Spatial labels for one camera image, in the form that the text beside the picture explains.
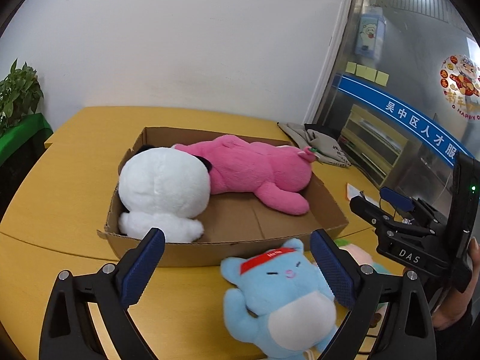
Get yellow sticky notes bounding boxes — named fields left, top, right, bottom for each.
left=345, top=61, right=390, bottom=86

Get blue glass banner strip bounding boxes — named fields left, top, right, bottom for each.
left=334, top=75, right=474, bottom=167

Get green-haired peach plush doll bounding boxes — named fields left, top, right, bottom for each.
left=334, top=239, right=390, bottom=328

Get blue plush bear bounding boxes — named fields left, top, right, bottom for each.
left=220, top=238, right=337, bottom=359

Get white plush toy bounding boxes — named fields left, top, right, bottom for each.
left=118, top=145, right=212, bottom=243

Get white paper notepad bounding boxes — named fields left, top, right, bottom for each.
left=346, top=184, right=380, bottom=207

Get person's right hand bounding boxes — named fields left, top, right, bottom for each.
left=432, top=237, right=479, bottom=330

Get green covered side table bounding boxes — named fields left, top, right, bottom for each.
left=0, top=113, right=53, bottom=165

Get cartoon sheep poster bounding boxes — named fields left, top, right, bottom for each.
left=355, top=14, right=386, bottom=61

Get new year window sticker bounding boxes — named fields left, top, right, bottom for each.
left=439, top=55, right=479, bottom=122

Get green potted plant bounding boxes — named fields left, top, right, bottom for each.
left=0, top=59, right=44, bottom=136

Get grey folded cloth bag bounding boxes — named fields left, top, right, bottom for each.
left=277, top=122, right=351, bottom=167

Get pink plush toy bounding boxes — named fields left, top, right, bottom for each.
left=174, top=135, right=316, bottom=215

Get brown cardboard box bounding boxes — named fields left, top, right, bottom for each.
left=97, top=127, right=349, bottom=267

